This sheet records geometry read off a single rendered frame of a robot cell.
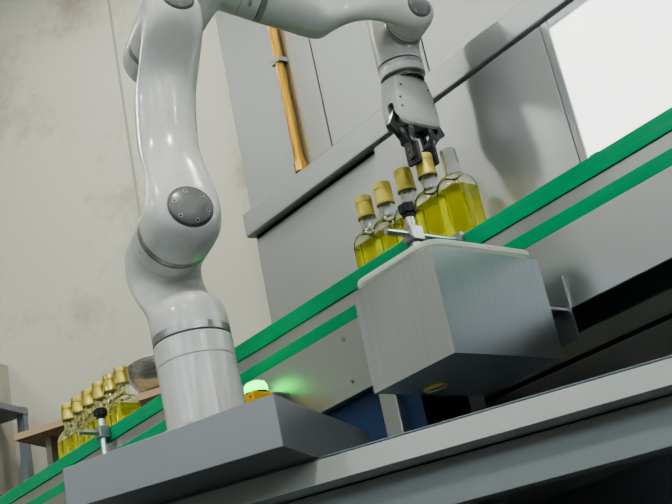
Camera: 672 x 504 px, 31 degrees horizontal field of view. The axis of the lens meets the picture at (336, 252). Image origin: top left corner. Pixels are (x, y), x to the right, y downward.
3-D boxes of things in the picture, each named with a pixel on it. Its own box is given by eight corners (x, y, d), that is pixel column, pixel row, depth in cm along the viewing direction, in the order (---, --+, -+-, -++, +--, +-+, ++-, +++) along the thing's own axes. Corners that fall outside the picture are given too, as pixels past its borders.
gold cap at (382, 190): (392, 208, 225) (387, 187, 227) (397, 200, 222) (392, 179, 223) (374, 210, 224) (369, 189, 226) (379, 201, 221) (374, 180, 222)
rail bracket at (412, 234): (476, 276, 198) (459, 207, 202) (401, 267, 187) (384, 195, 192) (464, 283, 200) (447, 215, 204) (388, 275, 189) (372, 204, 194)
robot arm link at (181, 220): (203, 288, 193) (233, 242, 179) (128, 284, 188) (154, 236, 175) (185, 33, 214) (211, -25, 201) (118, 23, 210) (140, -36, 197)
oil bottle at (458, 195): (505, 283, 202) (475, 170, 210) (482, 280, 199) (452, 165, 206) (482, 295, 206) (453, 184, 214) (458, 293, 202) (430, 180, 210)
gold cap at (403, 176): (420, 188, 219) (415, 167, 221) (406, 186, 217) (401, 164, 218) (408, 197, 221) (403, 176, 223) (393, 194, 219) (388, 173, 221)
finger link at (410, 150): (403, 135, 218) (411, 168, 216) (390, 132, 216) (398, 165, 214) (415, 127, 216) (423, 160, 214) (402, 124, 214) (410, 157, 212)
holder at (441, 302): (589, 359, 176) (561, 262, 182) (455, 352, 159) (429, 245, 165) (506, 397, 188) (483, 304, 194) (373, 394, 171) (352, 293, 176)
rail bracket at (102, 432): (117, 464, 264) (109, 405, 269) (86, 465, 259) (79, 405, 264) (108, 469, 267) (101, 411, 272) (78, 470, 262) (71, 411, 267)
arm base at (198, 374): (235, 432, 163) (210, 308, 171) (123, 475, 170) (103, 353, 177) (302, 449, 180) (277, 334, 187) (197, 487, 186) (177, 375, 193)
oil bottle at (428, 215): (481, 296, 206) (452, 184, 214) (457, 293, 203) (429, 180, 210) (459, 308, 210) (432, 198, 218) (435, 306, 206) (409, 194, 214)
